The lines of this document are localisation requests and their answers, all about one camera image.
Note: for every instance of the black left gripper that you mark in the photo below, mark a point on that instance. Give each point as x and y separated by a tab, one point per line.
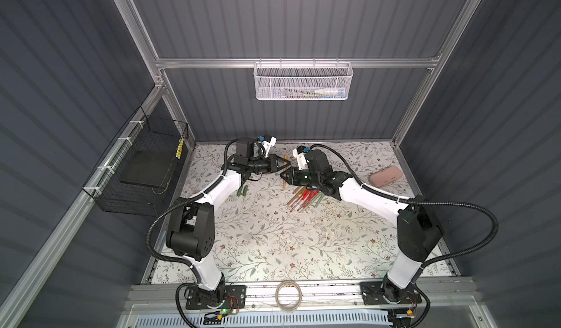
270	164

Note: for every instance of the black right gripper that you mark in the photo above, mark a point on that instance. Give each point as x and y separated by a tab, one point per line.
296	176

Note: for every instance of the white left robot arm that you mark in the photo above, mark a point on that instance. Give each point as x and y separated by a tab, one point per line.
191	230

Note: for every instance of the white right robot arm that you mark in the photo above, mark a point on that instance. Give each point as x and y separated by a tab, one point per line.
417	228

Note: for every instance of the light green pen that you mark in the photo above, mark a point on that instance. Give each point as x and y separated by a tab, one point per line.
317	199

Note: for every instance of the pens in white basket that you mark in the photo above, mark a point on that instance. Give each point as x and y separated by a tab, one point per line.
315	93

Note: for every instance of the pink glasses case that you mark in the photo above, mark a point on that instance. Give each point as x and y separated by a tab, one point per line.
385	177

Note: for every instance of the yellow marker in basket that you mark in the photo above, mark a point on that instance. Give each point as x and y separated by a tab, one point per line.
179	148

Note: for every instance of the black foam pad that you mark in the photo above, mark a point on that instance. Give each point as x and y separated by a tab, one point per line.
148	169

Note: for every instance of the white vent grille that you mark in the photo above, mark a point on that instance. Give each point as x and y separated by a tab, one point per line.
304	318

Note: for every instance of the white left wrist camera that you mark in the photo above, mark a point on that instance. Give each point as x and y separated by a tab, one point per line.
267	142

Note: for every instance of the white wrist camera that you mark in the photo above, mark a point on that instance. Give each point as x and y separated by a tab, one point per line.
267	142
299	153

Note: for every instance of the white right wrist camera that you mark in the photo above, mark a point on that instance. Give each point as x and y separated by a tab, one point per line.
299	153

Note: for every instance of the white wire mesh basket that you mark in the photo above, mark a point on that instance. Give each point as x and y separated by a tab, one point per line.
270	78

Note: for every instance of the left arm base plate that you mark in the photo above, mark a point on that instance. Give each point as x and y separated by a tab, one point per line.
224	297

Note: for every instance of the black wire basket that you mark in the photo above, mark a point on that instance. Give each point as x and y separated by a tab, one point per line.
148	133

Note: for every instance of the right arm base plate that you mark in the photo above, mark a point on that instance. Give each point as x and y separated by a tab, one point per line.
385	292

